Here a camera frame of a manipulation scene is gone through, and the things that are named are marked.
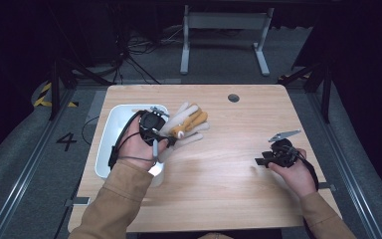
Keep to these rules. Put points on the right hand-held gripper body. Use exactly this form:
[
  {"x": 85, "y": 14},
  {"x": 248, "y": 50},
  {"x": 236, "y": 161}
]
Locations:
[{"x": 283, "y": 152}]

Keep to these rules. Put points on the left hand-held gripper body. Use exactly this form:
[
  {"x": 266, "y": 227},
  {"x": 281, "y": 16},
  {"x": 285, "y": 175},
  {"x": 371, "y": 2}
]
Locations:
[{"x": 151, "y": 122}]

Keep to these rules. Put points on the white plastic bin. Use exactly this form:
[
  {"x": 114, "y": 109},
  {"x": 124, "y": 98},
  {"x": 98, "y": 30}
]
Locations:
[{"x": 112, "y": 132}]

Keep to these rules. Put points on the person's left hand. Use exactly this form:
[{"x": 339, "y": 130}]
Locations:
[{"x": 136, "y": 149}]

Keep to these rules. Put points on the person's right hand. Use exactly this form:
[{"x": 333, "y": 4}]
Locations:
[{"x": 295, "y": 179}]

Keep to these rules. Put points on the black metal stand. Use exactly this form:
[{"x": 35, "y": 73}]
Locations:
[
  {"x": 59, "y": 79},
  {"x": 318, "y": 79}
]

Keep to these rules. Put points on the yellow black hazard tape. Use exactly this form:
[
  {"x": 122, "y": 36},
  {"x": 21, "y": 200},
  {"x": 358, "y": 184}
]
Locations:
[{"x": 46, "y": 96}]

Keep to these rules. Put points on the grey metal bracket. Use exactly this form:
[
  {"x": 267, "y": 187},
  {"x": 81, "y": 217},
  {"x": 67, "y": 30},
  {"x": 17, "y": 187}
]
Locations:
[
  {"x": 78, "y": 201},
  {"x": 328, "y": 187}
]

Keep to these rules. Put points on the aluminium floor rail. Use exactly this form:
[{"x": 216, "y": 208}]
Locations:
[
  {"x": 23, "y": 172},
  {"x": 344, "y": 166}
]

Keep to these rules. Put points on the white metal desk frame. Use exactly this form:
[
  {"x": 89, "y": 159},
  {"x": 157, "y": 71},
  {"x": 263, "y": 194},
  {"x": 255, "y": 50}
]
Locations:
[{"x": 225, "y": 36}]

